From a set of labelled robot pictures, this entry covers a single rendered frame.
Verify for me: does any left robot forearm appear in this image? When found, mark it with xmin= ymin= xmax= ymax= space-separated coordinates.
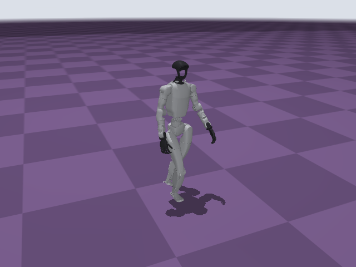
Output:
xmin=197 ymin=108 xmax=211 ymax=128

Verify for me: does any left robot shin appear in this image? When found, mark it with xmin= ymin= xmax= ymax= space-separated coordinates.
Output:
xmin=165 ymin=161 xmax=175 ymax=183

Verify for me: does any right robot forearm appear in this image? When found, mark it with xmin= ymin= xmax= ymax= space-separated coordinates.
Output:
xmin=156 ymin=109 xmax=166 ymax=138

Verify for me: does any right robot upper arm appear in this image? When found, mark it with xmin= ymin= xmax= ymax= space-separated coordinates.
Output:
xmin=157 ymin=85 xmax=172 ymax=116

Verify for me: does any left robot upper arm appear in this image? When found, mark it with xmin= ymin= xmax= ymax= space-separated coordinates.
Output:
xmin=190 ymin=84 xmax=202 ymax=111

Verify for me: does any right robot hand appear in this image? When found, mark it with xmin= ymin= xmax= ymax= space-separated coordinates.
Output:
xmin=159 ymin=132 xmax=173 ymax=154

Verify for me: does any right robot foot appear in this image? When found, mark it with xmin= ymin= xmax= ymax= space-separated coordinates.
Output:
xmin=170 ymin=192 xmax=184 ymax=202

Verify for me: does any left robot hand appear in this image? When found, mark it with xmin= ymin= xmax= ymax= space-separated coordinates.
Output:
xmin=206 ymin=122 xmax=216 ymax=144

